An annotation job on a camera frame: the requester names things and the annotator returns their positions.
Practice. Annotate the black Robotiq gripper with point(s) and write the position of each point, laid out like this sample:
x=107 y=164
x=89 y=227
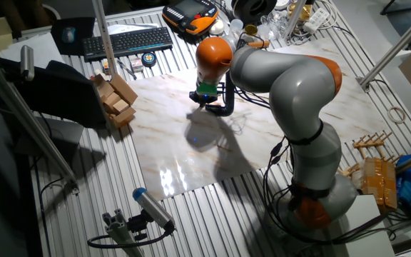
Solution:
x=205 y=100

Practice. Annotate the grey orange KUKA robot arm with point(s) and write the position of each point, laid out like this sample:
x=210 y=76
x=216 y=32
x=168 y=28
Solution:
x=298 y=93

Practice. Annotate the black metal C-clamp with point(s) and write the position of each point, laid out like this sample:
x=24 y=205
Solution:
x=229 y=100

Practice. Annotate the white marble pattern sheet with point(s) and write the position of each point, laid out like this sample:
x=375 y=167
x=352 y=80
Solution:
x=177 y=142

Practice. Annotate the round black tape measure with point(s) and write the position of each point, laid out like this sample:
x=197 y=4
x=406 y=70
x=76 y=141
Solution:
x=148 y=59

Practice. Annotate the white egg shaped object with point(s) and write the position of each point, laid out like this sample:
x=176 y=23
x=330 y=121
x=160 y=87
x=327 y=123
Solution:
x=217 y=27

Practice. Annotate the small red white box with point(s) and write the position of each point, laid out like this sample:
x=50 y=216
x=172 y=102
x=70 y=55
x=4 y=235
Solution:
x=136 y=65

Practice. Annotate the clear plastic jar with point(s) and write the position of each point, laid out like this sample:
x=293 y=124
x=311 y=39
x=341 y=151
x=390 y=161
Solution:
x=236 y=26

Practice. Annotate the open brown cardboard box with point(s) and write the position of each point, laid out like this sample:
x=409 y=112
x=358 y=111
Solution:
x=121 y=89

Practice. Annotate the dark pen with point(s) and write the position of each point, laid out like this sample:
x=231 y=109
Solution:
x=127 y=69

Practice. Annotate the jar with gold lid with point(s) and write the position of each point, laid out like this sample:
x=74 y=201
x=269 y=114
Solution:
x=250 y=29

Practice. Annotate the orange black teach pendant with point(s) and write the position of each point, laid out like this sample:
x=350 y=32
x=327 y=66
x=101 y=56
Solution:
x=191 y=14

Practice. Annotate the black computer keyboard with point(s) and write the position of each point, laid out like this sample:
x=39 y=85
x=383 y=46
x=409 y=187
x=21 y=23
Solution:
x=127 y=42

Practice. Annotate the clear glassware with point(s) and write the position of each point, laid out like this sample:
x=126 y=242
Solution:
x=271 y=26

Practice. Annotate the black filament spool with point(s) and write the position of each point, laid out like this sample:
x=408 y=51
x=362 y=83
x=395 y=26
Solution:
x=253 y=10

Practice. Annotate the white paper sheets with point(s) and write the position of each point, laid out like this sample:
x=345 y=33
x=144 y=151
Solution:
x=45 y=48
x=130 y=28

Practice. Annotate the small colourful box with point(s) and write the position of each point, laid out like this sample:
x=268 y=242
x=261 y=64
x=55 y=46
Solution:
x=105 y=67

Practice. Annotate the white round dish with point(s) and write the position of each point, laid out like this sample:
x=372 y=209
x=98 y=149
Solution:
x=282 y=4

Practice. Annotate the gold metal ornament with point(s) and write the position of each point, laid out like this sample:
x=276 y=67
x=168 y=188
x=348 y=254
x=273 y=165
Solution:
x=304 y=12

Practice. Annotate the white power strip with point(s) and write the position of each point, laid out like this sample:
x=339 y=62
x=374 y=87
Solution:
x=316 y=19

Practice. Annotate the black monitor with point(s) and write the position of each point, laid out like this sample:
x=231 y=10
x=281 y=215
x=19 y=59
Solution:
x=63 y=96

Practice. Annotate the black mouse pad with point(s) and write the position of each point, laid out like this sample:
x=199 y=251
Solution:
x=84 y=28

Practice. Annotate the dark grey flat panel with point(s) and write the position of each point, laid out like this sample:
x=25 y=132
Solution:
x=63 y=137

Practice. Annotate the short aluminium profile piece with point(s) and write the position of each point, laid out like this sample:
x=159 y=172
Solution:
x=120 y=232

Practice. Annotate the grey computer mouse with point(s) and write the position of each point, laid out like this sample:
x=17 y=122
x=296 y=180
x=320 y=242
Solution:
x=68 y=35

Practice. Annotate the wooden dish rack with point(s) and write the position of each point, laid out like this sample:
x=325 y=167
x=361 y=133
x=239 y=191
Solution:
x=369 y=141

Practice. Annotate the white tape roll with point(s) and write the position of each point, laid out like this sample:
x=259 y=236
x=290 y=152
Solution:
x=390 y=115

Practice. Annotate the green gripper mount plate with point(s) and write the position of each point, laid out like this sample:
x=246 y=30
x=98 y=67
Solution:
x=207 y=88

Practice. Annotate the silver camera with blue cap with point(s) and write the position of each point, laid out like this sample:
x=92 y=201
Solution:
x=152 y=207

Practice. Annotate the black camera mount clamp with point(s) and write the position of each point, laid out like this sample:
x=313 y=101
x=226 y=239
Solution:
x=137 y=225

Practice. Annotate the white pedestal box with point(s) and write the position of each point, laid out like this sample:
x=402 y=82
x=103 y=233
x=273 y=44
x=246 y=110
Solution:
x=366 y=235

